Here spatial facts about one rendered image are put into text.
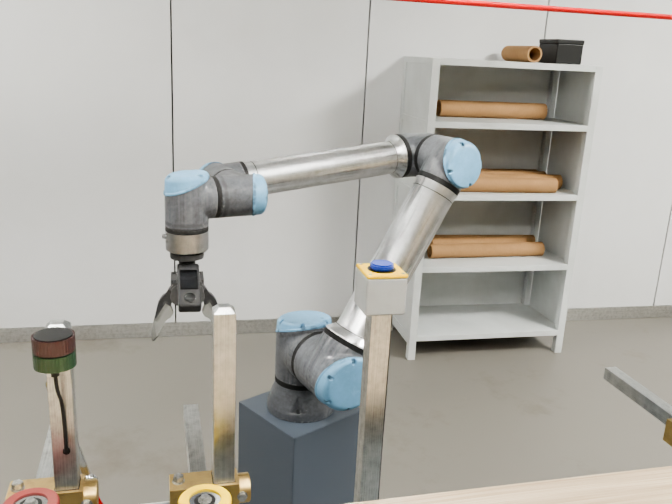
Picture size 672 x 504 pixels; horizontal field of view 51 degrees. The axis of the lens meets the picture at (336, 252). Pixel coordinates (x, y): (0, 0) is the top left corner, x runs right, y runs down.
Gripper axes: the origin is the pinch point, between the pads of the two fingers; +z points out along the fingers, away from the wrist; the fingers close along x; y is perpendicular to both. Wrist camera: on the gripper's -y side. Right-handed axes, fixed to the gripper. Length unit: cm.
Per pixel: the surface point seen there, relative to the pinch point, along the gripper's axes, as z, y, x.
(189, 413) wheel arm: 9.5, -14.6, 0.0
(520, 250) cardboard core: 39, 195, -180
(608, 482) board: 4, -56, -68
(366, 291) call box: -26, -41, -28
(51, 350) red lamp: -20, -48, 19
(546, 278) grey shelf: 59, 206, -204
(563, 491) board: 4, -57, -59
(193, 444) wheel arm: 9.4, -26.4, -0.6
